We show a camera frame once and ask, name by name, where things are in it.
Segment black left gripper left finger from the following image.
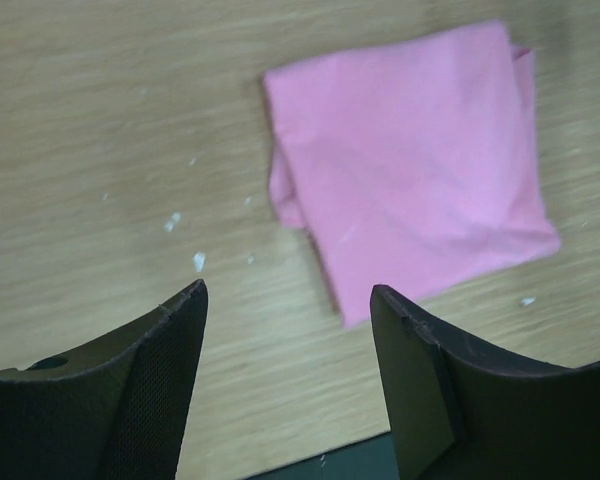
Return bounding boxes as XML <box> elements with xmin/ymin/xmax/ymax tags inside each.
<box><xmin>0</xmin><ymin>280</ymin><xmax>209</xmax><ymax>479</ymax></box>

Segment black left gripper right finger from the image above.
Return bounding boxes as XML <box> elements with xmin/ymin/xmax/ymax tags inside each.
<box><xmin>370</xmin><ymin>285</ymin><xmax>600</xmax><ymax>479</ymax></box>

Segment pink t shirt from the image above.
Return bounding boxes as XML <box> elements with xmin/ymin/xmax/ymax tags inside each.
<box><xmin>264</xmin><ymin>20</ymin><xmax>561</xmax><ymax>327</ymax></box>

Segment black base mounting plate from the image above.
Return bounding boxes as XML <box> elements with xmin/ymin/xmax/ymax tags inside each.
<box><xmin>249</xmin><ymin>432</ymin><xmax>399</xmax><ymax>480</ymax></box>

